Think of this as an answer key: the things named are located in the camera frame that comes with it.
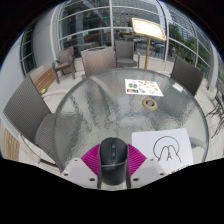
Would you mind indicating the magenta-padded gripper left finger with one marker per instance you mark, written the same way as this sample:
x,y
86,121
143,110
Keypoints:
x,y
90,160

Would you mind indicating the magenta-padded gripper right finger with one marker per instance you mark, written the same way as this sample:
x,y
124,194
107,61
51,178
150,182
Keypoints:
x,y
137,161

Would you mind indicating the black computer mouse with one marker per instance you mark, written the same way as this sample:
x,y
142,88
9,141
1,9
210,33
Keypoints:
x,y
113,160

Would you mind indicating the white mouse pad with drawing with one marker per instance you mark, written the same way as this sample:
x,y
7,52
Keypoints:
x,y
146,143

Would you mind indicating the colourful printed menu sheet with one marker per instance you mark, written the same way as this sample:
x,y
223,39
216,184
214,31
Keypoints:
x,y
143,87

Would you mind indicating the wooden slat bench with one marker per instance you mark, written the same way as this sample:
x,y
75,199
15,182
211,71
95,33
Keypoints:
x,y
10,145
45,80

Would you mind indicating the dark wicker chair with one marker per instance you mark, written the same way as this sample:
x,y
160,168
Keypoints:
x,y
23,106
186,75

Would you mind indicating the brown wicker chair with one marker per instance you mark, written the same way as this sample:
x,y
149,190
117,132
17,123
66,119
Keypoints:
x,y
98,61

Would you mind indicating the black metal folding chair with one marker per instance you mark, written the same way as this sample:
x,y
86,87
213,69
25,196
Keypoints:
x,y
218,103

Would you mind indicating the brown wicker armchair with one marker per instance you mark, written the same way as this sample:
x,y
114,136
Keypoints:
x,y
66,56

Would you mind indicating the grey wicker armchair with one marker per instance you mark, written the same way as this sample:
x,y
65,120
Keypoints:
x,y
125,50

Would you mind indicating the gold framed menu stand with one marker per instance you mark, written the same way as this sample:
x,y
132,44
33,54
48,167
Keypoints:
x,y
148,28

